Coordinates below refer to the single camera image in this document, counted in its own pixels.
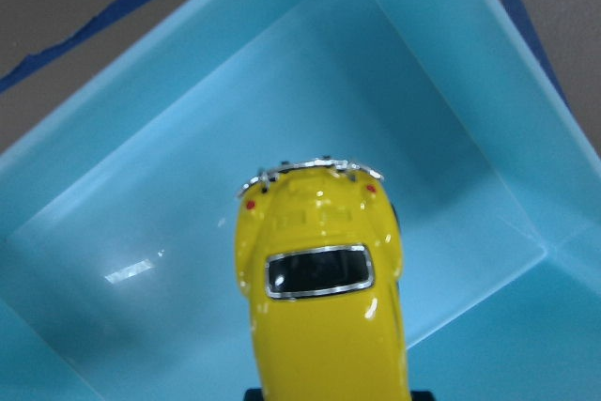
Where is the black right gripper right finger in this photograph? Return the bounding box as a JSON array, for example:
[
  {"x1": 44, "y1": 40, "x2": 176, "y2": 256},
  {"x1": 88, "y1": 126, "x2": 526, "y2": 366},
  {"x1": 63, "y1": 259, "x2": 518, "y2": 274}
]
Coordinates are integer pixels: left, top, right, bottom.
[{"x1": 410, "y1": 391, "x2": 433, "y2": 401}]

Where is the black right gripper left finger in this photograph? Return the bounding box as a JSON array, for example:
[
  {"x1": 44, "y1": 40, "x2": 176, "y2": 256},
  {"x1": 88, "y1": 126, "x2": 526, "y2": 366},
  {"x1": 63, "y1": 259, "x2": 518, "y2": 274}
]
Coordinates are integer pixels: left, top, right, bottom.
[{"x1": 243, "y1": 390, "x2": 264, "y2": 401}]

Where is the yellow beetle toy car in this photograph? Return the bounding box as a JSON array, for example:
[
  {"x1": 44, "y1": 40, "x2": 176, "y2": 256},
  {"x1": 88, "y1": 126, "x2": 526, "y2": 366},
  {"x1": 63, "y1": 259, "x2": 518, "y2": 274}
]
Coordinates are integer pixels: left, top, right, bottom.
[{"x1": 234, "y1": 157, "x2": 410, "y2": 400}]

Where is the light blue plastic bin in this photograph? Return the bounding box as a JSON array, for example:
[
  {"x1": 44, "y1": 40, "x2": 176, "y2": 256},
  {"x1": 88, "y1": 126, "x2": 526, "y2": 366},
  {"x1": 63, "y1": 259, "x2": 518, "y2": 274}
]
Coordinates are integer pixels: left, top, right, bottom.
[{"x1": 1, "y1": 0, "x2": 600, "y2": 400}]

